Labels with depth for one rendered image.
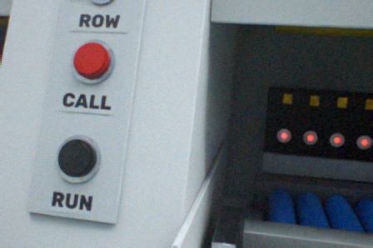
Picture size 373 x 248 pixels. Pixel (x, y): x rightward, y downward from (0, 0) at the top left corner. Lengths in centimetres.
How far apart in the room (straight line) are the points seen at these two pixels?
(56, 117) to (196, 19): 7
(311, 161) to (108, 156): 20
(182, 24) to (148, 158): 6
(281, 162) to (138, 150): 18
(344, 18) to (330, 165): 16
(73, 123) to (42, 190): 3
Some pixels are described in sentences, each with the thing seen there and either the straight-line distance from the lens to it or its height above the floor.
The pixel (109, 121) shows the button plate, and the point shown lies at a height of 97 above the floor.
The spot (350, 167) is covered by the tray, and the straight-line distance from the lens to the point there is 34.
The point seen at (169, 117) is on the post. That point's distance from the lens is 17.
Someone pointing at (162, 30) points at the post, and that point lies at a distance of 18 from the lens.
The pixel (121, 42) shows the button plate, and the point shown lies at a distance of 18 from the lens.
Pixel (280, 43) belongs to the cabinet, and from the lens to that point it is 39.
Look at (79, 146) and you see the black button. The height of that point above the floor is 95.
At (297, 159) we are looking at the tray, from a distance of 33.
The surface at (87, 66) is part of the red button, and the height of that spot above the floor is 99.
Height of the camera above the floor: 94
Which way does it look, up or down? 9 degrees up
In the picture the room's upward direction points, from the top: 6 degrees clockwise
